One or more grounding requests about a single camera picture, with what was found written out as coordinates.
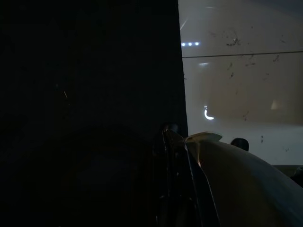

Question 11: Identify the black floor mat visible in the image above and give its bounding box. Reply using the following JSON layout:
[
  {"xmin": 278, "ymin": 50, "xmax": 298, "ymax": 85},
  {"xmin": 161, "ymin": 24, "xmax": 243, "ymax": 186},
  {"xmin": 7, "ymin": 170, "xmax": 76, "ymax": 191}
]
[{"xmin": 0, "ymin": 0, "xmax": 189, "ymax": 227}]

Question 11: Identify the robot grey left leg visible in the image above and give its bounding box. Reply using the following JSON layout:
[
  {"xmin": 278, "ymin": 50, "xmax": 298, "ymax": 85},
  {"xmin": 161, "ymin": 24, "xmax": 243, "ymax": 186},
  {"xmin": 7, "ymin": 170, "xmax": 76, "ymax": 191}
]
[{"xmin": 183, "ymin": 131, "xmax": 303, "ymax": 227}]

